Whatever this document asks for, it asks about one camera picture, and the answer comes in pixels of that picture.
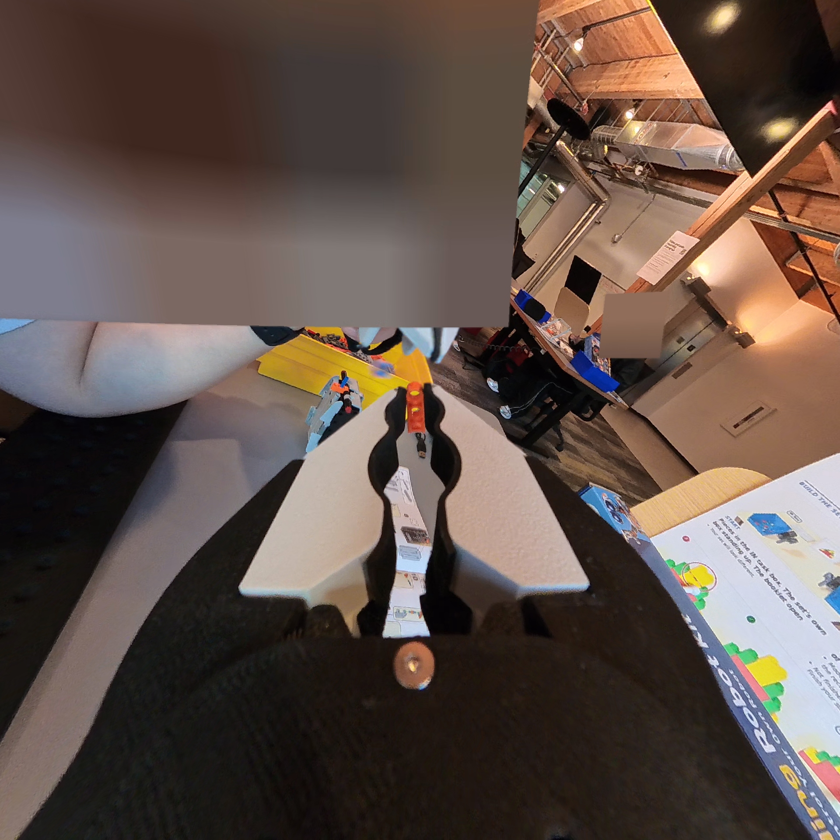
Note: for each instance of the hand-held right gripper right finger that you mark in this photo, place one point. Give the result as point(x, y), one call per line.
point(499, 525)

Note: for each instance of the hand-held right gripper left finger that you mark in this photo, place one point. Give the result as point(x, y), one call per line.
point(315, 525)

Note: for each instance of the orange toy brick piece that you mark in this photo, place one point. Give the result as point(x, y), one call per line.
point(415, 407)

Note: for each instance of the person's left forearm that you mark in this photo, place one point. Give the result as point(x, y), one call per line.
point(131, 367)

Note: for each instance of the white instruction booklet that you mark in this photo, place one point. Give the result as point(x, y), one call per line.
point(412, 558)

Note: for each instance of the blue plastic bin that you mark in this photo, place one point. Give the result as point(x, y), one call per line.
point(530, 303)
point(594, 373)

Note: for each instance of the yellow plastic bin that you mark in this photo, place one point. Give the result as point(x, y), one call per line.
point(295, 364)

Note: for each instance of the black wristband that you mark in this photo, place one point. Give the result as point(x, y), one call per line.
point(275, 334)

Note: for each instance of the long wooden table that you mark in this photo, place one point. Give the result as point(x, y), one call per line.
point(564, 358)

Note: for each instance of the beige cardboard panel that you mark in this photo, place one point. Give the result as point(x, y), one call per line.
point(569, 310)

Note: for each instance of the blue robot kit box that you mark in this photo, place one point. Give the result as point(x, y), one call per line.
point(663, 577)

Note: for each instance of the black monitor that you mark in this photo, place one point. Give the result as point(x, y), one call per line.
point(583, 279)

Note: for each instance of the black textured mat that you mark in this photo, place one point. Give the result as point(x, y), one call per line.
point(65, 525)

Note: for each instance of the white paper notice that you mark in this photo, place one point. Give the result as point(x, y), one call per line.
point(668, 257)

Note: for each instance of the black floor lamp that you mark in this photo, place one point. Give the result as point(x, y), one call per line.
point(568, 118)

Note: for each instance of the white printed instruction sheet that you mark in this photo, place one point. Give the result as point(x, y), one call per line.
point(761, 590)

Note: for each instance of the white wall label plate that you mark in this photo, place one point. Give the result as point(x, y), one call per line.
point(745, 418)

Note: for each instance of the silver air duct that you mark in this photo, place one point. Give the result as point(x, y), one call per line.
point(669, 145)

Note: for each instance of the wooden post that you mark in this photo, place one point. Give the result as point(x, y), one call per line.
point(754, 190)

